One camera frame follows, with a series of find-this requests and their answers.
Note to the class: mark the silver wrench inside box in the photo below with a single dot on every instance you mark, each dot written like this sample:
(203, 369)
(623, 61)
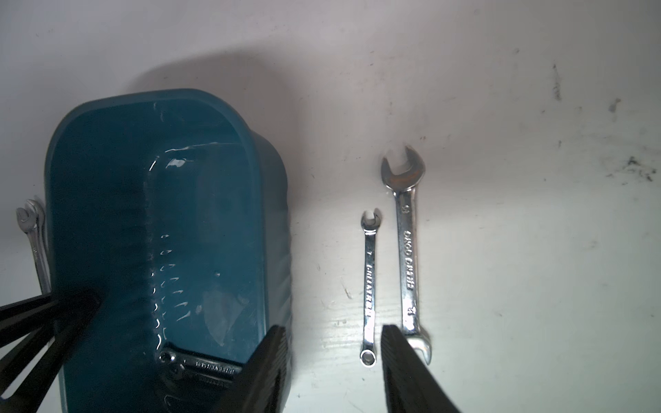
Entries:
(186, 366)

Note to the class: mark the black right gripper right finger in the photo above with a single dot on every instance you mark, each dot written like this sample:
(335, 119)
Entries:
(409, 385)

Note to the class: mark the small silver combination wrench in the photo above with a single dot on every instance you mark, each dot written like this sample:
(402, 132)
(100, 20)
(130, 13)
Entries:
(370, 226)

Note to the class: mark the teal plastic storage box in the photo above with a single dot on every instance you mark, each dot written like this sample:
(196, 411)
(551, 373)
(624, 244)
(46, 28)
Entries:
(169, 208)

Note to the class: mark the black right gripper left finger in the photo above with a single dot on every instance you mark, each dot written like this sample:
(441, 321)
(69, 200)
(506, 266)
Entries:
(264, 382)

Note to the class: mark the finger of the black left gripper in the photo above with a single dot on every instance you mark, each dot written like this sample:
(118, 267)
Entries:
(44, 329)

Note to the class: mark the large silver open-end wrench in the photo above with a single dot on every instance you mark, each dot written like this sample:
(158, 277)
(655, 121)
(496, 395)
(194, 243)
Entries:
(403, 188)

